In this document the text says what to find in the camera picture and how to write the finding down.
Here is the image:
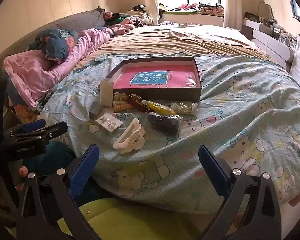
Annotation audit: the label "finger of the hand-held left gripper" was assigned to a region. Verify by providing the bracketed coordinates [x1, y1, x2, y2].
[14, 121, 69, 144]
[9, 119, 46, 137]

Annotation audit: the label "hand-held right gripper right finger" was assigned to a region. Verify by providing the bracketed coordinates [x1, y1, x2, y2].
[198, 145, 283, 240]

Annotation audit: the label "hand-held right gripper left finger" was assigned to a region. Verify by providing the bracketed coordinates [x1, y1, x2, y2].
[15, 144, 102, 240]

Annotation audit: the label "plastic bag with white items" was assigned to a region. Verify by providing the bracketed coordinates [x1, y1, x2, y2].
[95, 112, 123, 132]

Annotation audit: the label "bag with pearl jewelry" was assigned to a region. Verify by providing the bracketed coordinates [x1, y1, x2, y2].
[170, 102, 199, 116]

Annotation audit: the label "frosted plastic packet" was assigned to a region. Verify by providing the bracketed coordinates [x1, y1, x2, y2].
[100, 78, 114, 107]

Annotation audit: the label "bag with yellow rings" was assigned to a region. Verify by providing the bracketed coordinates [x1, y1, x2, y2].
[141, 100, 176, 116]

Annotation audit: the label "shallow cardboard box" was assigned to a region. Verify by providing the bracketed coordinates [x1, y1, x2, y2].
[99, 56, 202, 102]

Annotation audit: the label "person's left hand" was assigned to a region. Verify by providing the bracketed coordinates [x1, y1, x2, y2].
[17, 166, 29, 189]

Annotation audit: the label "teal cloth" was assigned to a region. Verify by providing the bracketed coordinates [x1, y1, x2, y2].
[22, 141, 77, 178]

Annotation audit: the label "pink quilt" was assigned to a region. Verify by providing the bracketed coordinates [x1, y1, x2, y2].
[2, 27, 113, 109]

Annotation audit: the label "white hair claw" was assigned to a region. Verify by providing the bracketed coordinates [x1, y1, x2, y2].
[112, 118, 146, 155]

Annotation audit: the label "cartoon print blanket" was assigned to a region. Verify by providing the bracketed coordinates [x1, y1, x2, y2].
[37, 52, 300, 213]

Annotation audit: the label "yellow green stool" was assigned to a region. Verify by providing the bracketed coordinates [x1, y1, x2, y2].
[57, 197, 225, 240]

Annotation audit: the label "yellow hair claw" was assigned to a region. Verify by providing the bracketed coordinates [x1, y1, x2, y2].
[112, 92, 134, 112]

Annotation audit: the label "brown hair clip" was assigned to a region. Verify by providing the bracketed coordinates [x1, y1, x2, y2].
[129, 94, 150, 114]

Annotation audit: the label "blue floral quilt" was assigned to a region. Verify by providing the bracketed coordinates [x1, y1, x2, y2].
[27, 29, 79, 64]

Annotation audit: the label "pink book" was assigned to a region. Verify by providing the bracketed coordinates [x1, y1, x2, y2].
[114, 64, 200, 89]

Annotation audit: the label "grey quilted pillow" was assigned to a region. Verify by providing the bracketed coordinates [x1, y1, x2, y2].
[55, 6, 106, 34]

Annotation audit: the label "pile of clothes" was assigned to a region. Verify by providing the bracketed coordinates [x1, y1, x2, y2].
[104, 4, 156, 36]

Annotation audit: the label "brown bedsheet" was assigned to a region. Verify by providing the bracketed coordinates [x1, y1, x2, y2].
[75, 24, 273, 68]

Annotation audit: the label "light floral cloth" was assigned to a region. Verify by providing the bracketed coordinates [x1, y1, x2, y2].
[169, 26, 240, 43]

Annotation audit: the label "white grey dresser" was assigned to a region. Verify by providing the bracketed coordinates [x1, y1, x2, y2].
[242, 20, 294, 69]

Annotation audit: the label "clothes on window sill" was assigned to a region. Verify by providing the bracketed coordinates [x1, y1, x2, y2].
[160, 2, 225, 16]

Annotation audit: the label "heart shaped mirror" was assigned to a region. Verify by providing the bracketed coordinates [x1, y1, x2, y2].
[258, 1, 274, 21]

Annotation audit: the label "bag with black hair tie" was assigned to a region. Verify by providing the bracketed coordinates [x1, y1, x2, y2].
[147, 112, 183, 136]

